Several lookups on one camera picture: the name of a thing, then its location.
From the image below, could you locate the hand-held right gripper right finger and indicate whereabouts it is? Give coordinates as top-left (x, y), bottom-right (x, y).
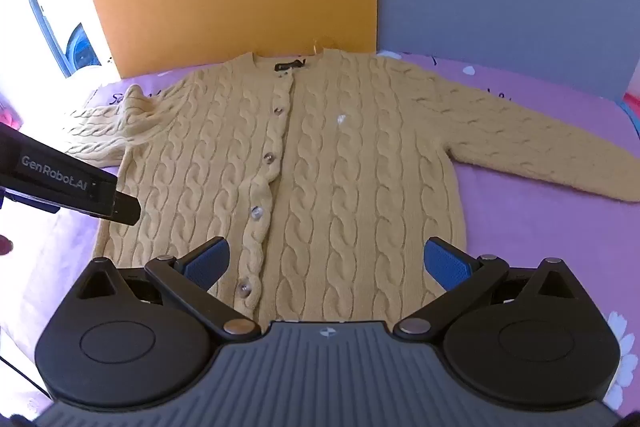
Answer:
top-left (392, 236), bottom-right (577, 342)

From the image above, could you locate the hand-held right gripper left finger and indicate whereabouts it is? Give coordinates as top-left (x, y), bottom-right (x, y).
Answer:
top-left (75, 236), bottom-right (262, 341)

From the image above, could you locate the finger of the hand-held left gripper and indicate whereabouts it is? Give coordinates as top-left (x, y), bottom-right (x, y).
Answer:
top-left (112, 191), bottom-right (141, 227)

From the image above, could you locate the purple floral bed sheet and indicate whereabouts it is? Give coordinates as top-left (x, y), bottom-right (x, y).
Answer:
top-left (0, 49), bottom-right (640, 410)

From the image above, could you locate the yellow cable-knit cardigan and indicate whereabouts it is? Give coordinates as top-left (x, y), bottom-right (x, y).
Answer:
top-left (62, 48), bottom-right (640, 325)

